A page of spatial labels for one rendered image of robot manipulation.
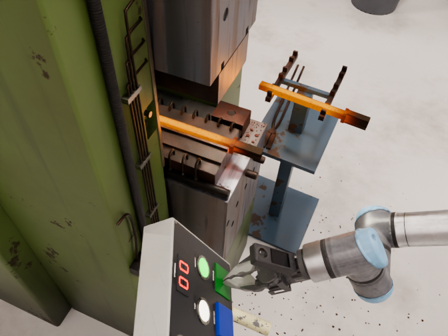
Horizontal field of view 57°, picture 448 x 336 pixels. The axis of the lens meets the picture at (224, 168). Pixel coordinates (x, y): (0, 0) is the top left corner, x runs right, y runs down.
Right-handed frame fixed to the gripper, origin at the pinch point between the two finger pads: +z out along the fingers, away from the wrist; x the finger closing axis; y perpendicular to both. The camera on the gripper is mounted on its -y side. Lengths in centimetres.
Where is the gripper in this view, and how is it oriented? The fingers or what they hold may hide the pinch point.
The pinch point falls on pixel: (226, 279)
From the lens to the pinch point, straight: 103.7
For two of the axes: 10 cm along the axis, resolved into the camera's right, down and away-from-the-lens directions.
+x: -0.4, -7.8, 6.2
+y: 4.6, 5.4, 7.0
